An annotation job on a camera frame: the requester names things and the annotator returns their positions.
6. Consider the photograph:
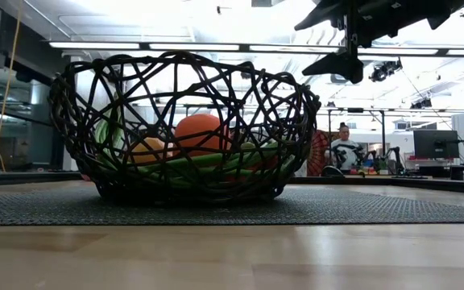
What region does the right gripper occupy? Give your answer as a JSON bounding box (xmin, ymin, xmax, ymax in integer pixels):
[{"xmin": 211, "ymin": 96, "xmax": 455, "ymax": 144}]
[{"xmin": 293, "ymin": 0, "xmax": 427, "ymax": 85}]

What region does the large orange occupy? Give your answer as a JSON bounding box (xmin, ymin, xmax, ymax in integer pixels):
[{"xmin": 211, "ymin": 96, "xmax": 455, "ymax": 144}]
[{"xmin": 172, "ymin": 113, "xmax": 232, "ymax": 159}]

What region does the green long bean bundle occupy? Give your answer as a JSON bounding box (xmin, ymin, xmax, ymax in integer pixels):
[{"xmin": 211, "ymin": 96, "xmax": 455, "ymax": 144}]
[{"xmin": 93, "ymin": 96, "xmax": 296, "ymax": 191}]

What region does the small yellow-orange citrus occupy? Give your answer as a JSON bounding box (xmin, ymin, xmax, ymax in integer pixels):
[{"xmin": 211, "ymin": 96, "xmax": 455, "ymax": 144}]
[{"xmin": 129, "ymin": 136, "xmax": 173, "ymax": 165}]

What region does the black ceiling spotlight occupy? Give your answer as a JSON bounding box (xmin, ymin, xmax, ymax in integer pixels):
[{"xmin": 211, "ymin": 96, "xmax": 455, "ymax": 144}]
[
  {"xmin": 408, "ymin": 97, "xmax": 434, "ymax": 110},
  {"xmin": 368, "ymin": 58, "xmax": 404, "ymax": 84}
]

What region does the person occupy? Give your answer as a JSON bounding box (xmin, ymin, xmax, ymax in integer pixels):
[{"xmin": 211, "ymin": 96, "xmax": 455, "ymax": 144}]
[{"xmin": 327, "ymin": 122, "xmax": 365, "ymax": 175}]

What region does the colourful patterned panel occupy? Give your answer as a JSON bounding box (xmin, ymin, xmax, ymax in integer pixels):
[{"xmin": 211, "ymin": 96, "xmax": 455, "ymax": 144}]
[{"xmin": 306, "ymin": 129, "xmax": 330, "ymax": 177}]

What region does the LED light bar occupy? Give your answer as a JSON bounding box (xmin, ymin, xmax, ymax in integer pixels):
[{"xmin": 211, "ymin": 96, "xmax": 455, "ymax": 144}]
[{"xmin": 48, "ymin": 39, "xmax": 464, "ymax": 57}]

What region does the black monitor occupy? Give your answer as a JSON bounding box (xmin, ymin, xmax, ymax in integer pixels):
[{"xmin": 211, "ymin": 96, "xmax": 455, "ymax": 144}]
[{"xmin": 412, "ymin": 129, "xmax": 461, "ymax": 160}]

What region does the grey woven placemat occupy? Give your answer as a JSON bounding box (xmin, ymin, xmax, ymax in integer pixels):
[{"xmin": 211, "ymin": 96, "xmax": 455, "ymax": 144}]
[{"xmin": 0, "ymin": 184, "xmax": 464, "ymax": 226}]

